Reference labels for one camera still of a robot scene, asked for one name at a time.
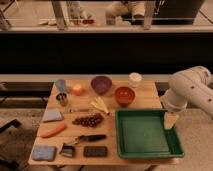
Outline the black rectangular block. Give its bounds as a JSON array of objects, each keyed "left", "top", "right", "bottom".
[{"left": 83, "top": 146, "right": 108, "bottom": 157}]

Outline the orange apple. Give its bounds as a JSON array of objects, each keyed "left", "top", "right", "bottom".
[{"left": 72, "top": 84, "right": 83, "bottom": 96}]

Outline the blue sponge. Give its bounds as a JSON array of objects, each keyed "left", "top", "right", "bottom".
[{"left": 32, "top": 145, "right": 57, "bottom": 161}]

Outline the dark grape bunch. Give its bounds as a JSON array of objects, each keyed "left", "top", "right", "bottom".
[{"left": 72, "top": 113, "right": 103, "bottom": 127}]

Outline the yellow banana bunch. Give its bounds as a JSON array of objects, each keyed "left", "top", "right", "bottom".
[{"left": 91, "top": 97, "right": 109, "bottom": 114}]

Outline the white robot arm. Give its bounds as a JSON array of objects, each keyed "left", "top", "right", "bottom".
[{"left": 160, "top": 66, "right": 213, "bottom": 130}]

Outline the small metal cup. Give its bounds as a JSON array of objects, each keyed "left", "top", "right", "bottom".
[{"left": 56, "top": 93, "right": 68, "bottom": 106}]

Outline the green plastic tray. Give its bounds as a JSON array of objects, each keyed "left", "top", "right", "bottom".
[{"left": 115, "top": 109, "right": 184, "bottom": 159}]

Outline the red bowl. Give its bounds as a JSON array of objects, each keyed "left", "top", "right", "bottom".
[{"left": 114, "top": 87, "right": 135, "bottom": 107}]

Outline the purple bowl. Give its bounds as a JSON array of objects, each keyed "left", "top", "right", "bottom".
[{"left": 91, "top": 76, "right": 112, "bottom": 95}]

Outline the white paper cup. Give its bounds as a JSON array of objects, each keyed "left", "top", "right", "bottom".
[{"left": 129, "top": 72, "right": 142, "bottom": 88}]

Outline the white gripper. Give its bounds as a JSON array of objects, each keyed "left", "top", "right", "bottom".
[{"left": 160, "top": 96, "right": 187, "bottom": 130}]

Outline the grey blue triangular cloth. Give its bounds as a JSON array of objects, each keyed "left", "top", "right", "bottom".
[{"left": 42, "top": 109, "right": 63, "bottom": 122}]

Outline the black handled knife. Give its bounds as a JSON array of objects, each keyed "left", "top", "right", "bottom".
[{"left": 76, "top": 134, "right": 107, "bottom": 143}]

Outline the blue cup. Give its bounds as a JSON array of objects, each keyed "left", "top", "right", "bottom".
[{"left": 55, "top": 79, "right": 67, "bottom": 93}]

